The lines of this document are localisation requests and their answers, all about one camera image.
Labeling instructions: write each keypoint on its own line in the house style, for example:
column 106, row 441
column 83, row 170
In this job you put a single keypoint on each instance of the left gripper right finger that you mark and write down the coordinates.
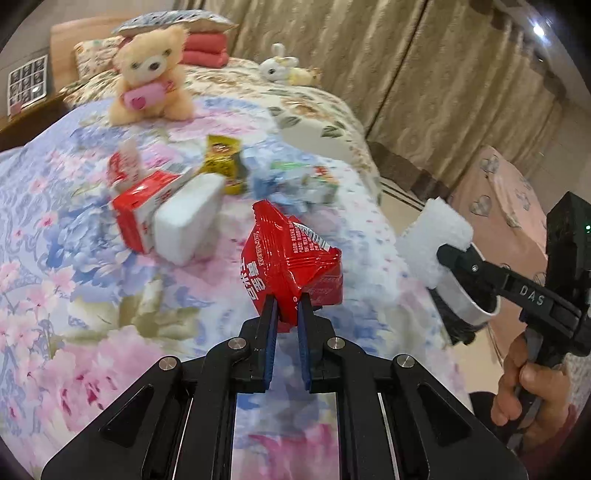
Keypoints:
column 311, row 340

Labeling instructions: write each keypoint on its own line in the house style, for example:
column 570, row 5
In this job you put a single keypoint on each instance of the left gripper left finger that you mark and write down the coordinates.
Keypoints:
column 264, row 345

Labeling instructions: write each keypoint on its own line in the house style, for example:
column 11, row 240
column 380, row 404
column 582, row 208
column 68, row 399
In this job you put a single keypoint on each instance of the red snack bag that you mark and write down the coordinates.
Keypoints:
column 285, row 258

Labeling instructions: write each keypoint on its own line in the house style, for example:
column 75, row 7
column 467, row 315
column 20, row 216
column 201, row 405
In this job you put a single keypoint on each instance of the white foam net sleeve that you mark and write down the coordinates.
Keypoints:
column 438, row 224

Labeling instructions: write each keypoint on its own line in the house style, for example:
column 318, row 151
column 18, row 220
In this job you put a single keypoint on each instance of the black white trash bin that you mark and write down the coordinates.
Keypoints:
column 465, row 296

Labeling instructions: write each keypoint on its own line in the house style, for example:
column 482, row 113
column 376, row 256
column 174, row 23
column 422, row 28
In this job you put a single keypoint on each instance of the pink heart bed sheet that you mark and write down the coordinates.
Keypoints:
column 510, row 230

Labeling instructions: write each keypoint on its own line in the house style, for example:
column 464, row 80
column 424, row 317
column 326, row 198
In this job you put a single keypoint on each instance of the white foam block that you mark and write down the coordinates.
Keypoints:
column 181, row 223

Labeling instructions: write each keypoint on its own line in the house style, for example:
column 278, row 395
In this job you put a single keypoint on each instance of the crumpled blue white wrapper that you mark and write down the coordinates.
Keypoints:
column 294, row 184

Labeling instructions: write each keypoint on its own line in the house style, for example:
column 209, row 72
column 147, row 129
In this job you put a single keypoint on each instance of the red carton box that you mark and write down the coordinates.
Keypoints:
column 135, row 207

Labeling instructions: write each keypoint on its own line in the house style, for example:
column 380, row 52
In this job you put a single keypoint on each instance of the floral bed quilt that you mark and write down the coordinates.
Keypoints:
column 83, row 316

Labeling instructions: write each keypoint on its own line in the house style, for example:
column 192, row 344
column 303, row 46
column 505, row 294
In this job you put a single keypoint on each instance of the yellow snack wrapper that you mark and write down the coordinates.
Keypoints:
column 223, row 156

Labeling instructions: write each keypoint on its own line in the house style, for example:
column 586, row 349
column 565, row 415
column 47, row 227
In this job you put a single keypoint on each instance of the red white torn wrapper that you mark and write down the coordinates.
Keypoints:
column 124, row 167

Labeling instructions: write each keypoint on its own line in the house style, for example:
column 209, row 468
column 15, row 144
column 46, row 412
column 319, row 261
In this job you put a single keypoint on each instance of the yellow bear plush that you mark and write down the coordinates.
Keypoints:
column 305, row 77

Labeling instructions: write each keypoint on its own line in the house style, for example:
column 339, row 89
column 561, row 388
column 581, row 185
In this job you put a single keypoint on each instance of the beige patterned curtain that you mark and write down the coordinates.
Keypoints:
column 430, row 81

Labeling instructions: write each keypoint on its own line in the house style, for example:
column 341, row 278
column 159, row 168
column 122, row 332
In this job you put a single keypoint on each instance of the white rabbit plush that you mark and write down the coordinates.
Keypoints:
column 278, row 67

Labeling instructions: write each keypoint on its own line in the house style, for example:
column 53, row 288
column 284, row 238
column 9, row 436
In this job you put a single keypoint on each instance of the tan teddy bear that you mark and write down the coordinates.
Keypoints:
column 151, row 83

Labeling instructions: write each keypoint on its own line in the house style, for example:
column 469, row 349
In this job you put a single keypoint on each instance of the red folded blanket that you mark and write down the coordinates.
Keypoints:
column 209, row 50

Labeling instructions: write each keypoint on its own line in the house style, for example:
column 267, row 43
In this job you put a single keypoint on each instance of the wooden nightstand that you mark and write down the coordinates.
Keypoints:
column 25, row 126

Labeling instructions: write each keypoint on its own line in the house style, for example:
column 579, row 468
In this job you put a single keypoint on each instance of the blue patterned pillow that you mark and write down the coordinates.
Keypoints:
column 193, row 21

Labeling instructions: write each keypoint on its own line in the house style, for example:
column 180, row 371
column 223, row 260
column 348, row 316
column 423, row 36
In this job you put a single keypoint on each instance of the cream floral pillow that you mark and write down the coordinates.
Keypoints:
column 95, row 56

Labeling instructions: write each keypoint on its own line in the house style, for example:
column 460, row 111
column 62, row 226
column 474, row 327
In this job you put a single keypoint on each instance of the wooden headboard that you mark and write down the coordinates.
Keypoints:
column 64, row 37

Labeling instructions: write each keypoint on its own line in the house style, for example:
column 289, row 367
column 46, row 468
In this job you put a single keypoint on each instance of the black white photo frame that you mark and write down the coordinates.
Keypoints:
column 27, row 85

